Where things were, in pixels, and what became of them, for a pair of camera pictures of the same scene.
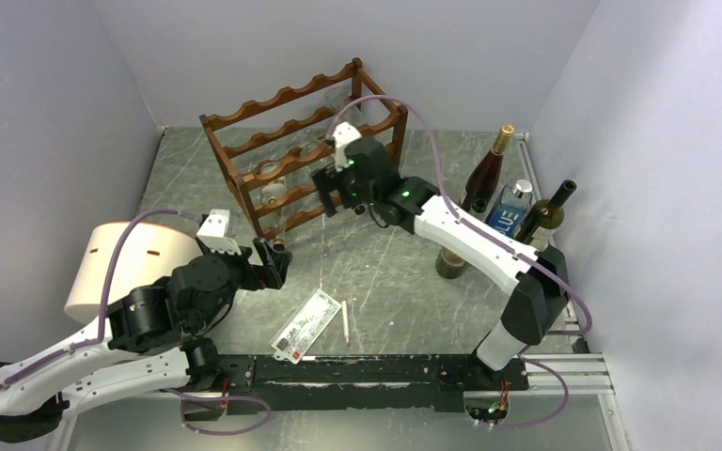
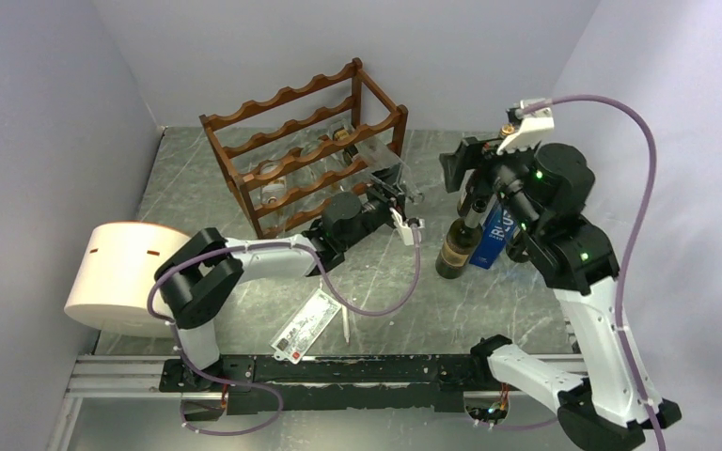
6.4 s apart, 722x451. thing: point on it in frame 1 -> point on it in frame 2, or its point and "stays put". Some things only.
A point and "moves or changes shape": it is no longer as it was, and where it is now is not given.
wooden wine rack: (274, 142) stays put
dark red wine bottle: (483, 178) stays put
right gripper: (328, 180) -> (473, 152)
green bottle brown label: (448, 263) stays put
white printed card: (296, 337) stays put
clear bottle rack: (360, 112) moves or changes shape
